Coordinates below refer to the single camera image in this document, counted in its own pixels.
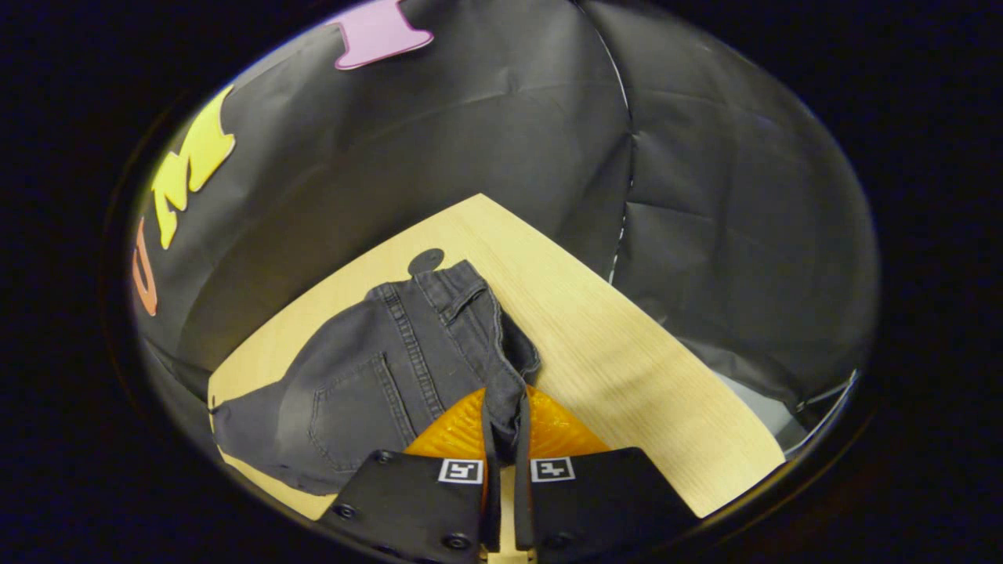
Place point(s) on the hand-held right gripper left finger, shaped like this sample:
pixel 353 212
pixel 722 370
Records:
pixel 492 501

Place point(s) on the black backdrop cloth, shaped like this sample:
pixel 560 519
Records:
pixel 470 141

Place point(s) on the dark grey jeans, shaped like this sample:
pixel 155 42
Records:
pixel 368 376

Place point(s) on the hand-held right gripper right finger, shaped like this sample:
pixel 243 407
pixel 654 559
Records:
pixel 523 509

